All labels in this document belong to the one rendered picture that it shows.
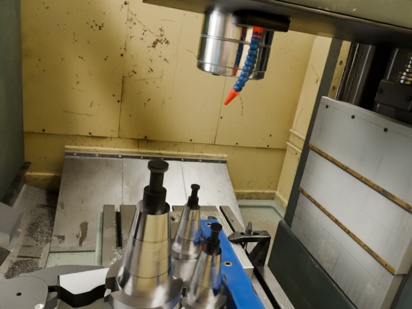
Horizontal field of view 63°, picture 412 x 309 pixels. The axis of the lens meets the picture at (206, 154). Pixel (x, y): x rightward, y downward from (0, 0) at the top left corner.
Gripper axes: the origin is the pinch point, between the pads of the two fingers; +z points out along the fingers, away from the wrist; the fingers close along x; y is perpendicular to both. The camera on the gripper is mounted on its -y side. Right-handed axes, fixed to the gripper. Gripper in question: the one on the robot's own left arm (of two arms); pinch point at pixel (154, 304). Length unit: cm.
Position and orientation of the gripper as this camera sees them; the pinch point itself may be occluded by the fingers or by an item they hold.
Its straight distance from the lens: 31.8
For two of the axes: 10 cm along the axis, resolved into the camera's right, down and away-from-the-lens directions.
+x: 2.6, 3.7, -8.9
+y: -1.4, 9.3, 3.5
